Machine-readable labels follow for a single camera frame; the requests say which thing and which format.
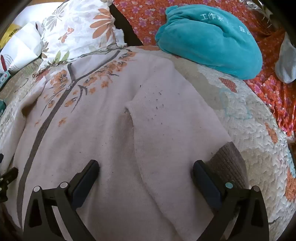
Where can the dark teal carton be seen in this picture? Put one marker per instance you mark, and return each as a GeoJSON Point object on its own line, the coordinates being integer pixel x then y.
{"type": "Point", "coordinates": [1, 107]}

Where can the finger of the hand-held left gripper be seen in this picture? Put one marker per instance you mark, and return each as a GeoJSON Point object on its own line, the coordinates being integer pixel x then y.
{"type": "Point", "coordinates": [10, 175]}

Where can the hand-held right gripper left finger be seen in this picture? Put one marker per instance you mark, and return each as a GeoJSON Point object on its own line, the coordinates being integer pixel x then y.
{"type": "Point", "coordinates": [86, 173]}

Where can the pale pink embroidered cardigan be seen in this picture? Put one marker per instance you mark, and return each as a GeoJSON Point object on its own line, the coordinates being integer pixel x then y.
{"type": "Point", "coordinates": [104, 115]}

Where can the crumpled silver foil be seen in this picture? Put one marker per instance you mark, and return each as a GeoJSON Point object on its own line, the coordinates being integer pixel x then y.
{"type": "Point", "coordinates": [261, 14]}

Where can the white paper bag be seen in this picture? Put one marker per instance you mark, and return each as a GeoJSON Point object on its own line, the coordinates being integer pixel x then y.
{"type": "Point", "coordinates": [25, 44]}

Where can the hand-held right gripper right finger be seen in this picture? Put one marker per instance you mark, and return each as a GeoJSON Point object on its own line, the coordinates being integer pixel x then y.
{"type": "Point", "coordinates": [204, 178]}

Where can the orange floral bed sheet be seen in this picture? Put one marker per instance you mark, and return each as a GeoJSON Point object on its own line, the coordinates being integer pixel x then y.
{"type": "Point", "coordinates": [143, 14]}

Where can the small colourful box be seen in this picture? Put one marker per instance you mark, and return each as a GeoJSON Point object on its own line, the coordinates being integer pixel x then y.
{"type": "Point", "coordinates": [4, 78]}

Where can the white floral pillow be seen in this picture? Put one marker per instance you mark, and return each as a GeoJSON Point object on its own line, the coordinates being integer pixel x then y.
{"type": "Point", "coordinates": [81, 27]}

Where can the teal plush towel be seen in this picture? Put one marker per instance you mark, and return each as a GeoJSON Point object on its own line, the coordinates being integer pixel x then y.
{"type": "Point", "coordinates": [208, 41]}

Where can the yellow plastic bag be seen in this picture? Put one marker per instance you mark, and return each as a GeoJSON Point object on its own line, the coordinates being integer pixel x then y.
{"type": "Point", "coordinates": [8, 34]}

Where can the grey cloth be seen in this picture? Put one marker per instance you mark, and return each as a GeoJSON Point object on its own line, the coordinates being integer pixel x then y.
{"type": "Point", "coordinates": [286, 62]}

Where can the heart patterned quilt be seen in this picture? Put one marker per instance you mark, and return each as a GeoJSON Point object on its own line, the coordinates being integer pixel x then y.
{"type": "Point", "coordinates": [254, 129]}

